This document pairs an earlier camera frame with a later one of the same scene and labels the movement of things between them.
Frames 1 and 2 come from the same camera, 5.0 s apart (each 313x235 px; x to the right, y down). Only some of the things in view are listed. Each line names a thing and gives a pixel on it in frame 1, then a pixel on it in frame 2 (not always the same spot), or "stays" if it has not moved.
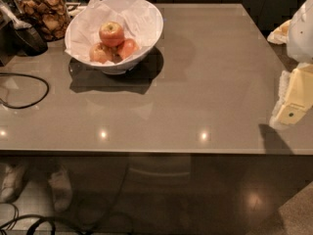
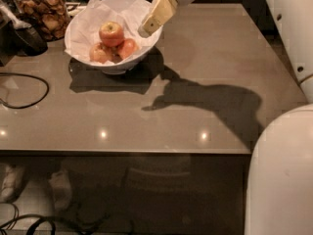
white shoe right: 62,189 stays
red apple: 111,34 stays
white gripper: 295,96 to 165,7
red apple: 100,53 stays
